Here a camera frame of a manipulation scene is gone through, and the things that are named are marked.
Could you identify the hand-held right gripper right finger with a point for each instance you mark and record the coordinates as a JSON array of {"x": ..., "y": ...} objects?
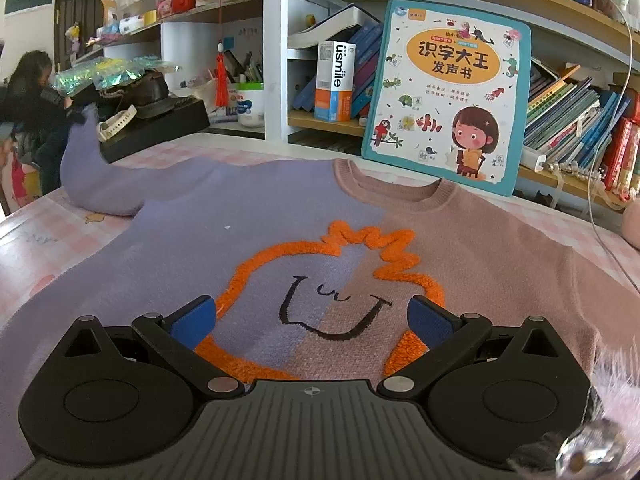
[{"x": 430, "y": 324}]

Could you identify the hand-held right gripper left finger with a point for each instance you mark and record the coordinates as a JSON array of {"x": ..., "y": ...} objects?
[{"x": 192, "y": 321}]

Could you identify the purple and pink sweater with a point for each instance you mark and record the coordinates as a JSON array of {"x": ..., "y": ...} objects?
[{"x": 200, "y": 220}]

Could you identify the black box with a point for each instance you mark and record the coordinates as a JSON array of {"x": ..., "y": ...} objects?
[{"x": 165, "y": 125}]

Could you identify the pale pink fluffy fur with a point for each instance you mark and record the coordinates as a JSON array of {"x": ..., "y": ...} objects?
[{"x": 615, "y": 395}]

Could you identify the white wristwatch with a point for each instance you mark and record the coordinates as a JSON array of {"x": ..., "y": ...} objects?
[{"x": 116, "y": 124}]

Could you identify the white plastic tub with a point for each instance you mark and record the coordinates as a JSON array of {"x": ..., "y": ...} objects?
[{"x": 251, "y": 107}]

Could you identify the brown leather shoe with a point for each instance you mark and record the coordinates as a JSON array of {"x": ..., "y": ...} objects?
[{"x": 145, "y": 92}]

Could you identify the children's picture book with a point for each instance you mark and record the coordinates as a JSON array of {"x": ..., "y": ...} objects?
[{"x": 450, "y": 90}]

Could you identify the row of thin colourful books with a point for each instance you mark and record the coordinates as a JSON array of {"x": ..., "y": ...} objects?
[{"x": 565, "y": 120}]

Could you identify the row of red books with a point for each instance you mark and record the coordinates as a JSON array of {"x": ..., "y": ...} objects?
[{"x": 625, "y": 155}]

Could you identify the bundle of pens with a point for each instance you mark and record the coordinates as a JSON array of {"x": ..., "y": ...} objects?
[{"x": 245, "y": 67}]

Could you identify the iridescent plastic bag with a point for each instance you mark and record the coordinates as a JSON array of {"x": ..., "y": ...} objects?
[{"x": 110, "y": 72}]

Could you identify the white and orange carton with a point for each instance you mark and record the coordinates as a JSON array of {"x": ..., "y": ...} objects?
[{"x": 334, "y": 80}]

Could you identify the row of blue books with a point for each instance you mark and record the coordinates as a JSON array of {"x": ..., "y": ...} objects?
[{"x": 367, "y": 60}]

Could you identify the white wooden bookshelf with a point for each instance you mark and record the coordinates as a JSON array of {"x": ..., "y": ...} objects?
[{"x": 275, "y": 60}]

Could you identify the thick open book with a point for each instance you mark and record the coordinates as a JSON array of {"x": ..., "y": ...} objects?
[{"x": 335, "y": 22}]

